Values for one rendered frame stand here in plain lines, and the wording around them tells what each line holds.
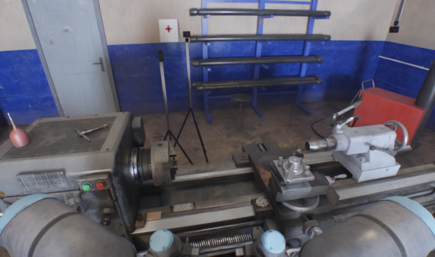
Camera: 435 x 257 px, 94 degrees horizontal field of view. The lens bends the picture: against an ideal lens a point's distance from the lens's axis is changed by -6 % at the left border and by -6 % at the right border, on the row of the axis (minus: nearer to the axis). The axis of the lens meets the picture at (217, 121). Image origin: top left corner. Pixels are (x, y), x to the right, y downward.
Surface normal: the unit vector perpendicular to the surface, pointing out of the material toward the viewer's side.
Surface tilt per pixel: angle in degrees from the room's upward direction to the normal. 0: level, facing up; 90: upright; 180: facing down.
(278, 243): 19
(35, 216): 5
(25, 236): 35
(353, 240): 29
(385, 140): 82
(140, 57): 90
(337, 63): 90
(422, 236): 45
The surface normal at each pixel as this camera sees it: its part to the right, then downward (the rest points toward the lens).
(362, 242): -0.43, -0.63
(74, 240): 0.46, -0.68
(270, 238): 0.14, -0.69
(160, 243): -0.14, -0.69
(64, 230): 0.26, -0.83
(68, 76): 0.18, 0.46
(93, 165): 0.13, -0.30
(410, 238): 0.23, -0.47
